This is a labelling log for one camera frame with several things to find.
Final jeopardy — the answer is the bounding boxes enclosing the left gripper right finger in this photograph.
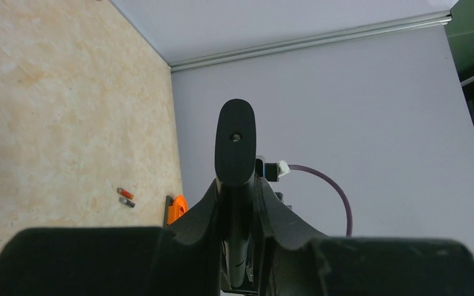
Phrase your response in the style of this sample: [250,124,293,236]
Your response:
[255,178,474,295]

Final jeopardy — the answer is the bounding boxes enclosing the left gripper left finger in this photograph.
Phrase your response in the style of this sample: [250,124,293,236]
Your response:
[0,184,221,295]

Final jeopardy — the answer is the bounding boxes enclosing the orange tape roll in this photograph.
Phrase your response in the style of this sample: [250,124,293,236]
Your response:
[165,195,189,226]

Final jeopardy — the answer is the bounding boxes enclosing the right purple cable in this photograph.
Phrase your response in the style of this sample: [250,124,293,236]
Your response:
[288,164,353,238]

